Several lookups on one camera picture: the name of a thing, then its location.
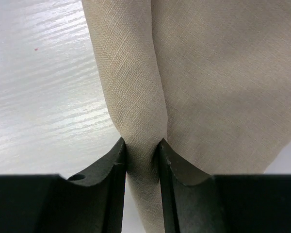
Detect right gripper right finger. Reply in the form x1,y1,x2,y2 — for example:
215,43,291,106
158,140,291,233

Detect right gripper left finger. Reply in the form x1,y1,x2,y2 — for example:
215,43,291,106
0,139,126,233

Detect beige cloth napkin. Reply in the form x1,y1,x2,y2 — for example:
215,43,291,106
82,0,291,233

